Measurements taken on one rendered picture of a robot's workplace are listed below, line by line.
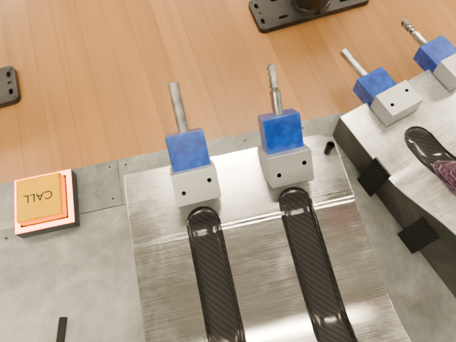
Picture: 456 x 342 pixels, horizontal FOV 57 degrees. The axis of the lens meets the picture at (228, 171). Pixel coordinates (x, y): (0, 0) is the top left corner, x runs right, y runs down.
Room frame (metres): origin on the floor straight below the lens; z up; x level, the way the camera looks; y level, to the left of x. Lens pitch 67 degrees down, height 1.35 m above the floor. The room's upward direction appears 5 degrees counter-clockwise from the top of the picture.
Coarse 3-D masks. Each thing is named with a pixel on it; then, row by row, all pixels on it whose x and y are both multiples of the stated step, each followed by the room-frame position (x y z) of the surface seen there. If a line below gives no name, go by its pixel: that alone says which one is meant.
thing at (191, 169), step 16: (176, 96) 0.26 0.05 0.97; (176, 112) 0.24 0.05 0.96; (176, 144) 0.21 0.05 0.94; (192, 144) 0.21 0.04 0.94; (176, 160) 0.20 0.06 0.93; (192, 160) 0.20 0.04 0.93; (208, 160) 0.20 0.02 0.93; (176, 176) 0.18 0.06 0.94; (192, 176) 0.18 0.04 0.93; (208, 176) 0.18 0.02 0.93; (176, 192) 0.16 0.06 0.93; (192, 192) 0.16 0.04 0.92; (208, 192) 0.16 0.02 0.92
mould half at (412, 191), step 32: (448, 96) 0.30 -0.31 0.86; (352, 128) 0.26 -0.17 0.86; (384, 128) 0.26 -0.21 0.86; (448, 128) 0.25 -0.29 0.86; (352, 160) 0.24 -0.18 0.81; (384, 160) 0.21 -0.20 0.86; (416, 160) 0.21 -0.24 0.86; (384, 192) 0.18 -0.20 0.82; (416, 192) 0.16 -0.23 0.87; (448, 192) 0.15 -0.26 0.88; (448, 224) 0.11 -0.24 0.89; (448, 256) 0.08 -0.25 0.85
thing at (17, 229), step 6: (66, 174) 0.24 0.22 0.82; (66, 180) 0.23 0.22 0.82; (66, 186) 0.23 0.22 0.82; (72, 192) 0.22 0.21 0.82; (72, 198) 0.21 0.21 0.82; (72, 204) 0.20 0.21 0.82; (72, 210) 0.19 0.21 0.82; (72, 216) 0.18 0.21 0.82; (48, 222) 0.18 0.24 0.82; (54, 222) 0.17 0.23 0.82; (60, 222) 0.17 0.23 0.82; (66, 222) 0.17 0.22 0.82; (18, 228) 0.17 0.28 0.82; (24, 228) 0.17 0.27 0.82; (30, 228) 0.17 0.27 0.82; (36, 228) 0.17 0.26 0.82; (42, 228) 0.17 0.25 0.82
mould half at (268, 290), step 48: (144, 192) 0.18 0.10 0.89; (240, 192) 0.17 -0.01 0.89; (336, 192) 0.16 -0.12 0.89; (144, 240) 0.12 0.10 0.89; (240, 240) 0.11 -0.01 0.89; (336, 240) 0.11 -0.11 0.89; (144, 288) 0.07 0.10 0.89; (192, 288) 0.07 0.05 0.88; (240, 288) 0.06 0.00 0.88; (288, 288) 0.06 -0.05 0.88; (384, 288) 0.05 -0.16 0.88; (192, 336) 0.02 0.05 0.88; (288, 336) 0.01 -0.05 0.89; (384, 336) 0.00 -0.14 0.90
